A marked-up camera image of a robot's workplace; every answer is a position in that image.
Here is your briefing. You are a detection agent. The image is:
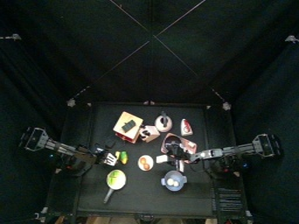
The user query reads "white toy rice block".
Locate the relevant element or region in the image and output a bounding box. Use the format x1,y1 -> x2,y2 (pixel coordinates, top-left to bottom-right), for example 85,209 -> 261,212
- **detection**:
154,154 -> 169,165

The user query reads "black block on box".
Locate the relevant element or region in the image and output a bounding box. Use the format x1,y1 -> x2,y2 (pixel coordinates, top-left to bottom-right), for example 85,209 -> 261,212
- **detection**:
120,119 -> 137,134

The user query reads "yellow green toy corn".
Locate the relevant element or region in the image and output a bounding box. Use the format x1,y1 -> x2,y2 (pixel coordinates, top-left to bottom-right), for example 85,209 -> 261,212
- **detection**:
114,150 -> 129,165

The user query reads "pink toy tray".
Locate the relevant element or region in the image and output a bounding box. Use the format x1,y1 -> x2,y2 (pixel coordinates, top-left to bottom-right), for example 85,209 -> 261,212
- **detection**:
160,132 -> 198,165

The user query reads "blue pot with eggs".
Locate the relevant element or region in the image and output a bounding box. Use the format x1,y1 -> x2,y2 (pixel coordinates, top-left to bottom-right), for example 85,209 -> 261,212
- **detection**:
160,170 -> 188,193

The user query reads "green toy frying pan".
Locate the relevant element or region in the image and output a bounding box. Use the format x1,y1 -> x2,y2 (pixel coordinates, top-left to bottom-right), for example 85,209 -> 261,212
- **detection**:
102,169 -> 126,205

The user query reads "white plate with orange buns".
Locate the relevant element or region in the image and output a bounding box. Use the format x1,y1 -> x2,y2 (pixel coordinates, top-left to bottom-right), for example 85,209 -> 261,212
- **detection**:
136,154 -> 154,172

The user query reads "red white wedge slice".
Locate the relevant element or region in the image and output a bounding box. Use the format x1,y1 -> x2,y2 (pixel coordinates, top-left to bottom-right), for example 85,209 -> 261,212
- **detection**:
180,118 -> 193,137

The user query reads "wooden toy box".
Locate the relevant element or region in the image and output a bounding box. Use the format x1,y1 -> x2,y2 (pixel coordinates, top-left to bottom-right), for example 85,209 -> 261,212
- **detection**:
112,110 -> 145,144

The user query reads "pink white toy teapot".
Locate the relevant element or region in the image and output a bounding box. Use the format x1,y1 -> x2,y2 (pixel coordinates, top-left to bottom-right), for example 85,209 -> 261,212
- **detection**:
153,110 -> 173,133

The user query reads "white printed label sticker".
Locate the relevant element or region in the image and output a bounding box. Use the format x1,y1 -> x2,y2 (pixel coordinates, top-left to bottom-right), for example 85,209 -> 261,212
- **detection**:
216,186 -> 244,214

